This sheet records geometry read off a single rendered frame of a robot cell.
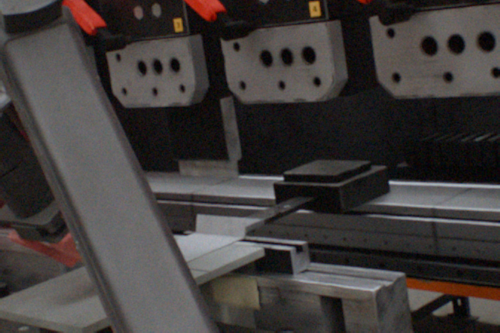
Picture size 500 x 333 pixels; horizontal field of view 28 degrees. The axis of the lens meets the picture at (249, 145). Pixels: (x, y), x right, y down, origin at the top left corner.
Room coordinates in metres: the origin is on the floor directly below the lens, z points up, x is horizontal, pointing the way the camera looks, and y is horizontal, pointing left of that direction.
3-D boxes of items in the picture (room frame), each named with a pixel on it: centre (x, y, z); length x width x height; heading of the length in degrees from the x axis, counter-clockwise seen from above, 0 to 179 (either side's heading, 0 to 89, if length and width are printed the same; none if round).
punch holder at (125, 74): (1.19, 0.07, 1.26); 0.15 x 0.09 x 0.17; 46
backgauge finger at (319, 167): (1.29, -0.05, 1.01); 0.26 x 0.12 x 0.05; 136
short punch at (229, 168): (1.18, 0.05, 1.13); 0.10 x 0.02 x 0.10; 46
